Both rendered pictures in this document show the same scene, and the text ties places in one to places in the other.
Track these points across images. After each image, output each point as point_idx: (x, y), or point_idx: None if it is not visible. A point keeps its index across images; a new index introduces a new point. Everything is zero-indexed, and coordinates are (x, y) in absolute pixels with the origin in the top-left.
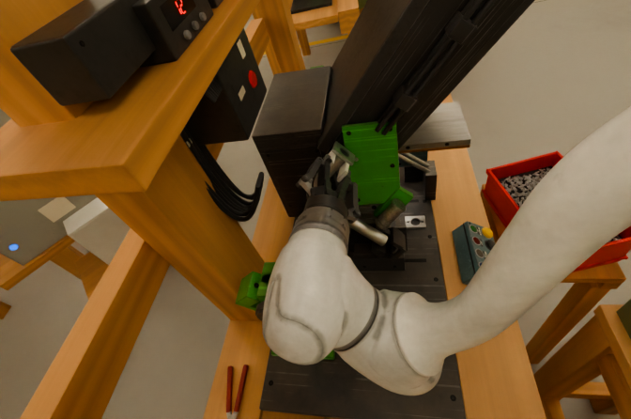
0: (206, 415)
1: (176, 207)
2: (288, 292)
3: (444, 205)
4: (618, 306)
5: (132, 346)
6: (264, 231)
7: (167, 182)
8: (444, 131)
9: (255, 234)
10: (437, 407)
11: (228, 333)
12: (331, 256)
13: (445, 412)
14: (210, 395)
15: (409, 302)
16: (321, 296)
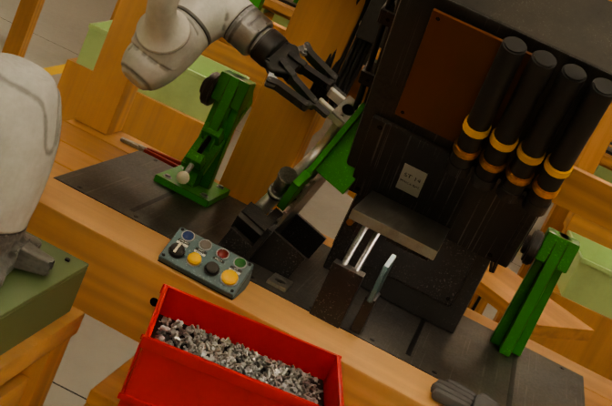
0: (150, 147)
1: (305, 16)
2: None
3: (295, 311)
4: (73, 316)
5: (220, 39)
6: (329, 241)
7: (320, 2)
8: (377, 212)
9: (328, 237)
10: (79, 180)
11: (215, 179)
12: None
13: (72, 179)
14: (165, 154)
15: (183, 19)
16: None
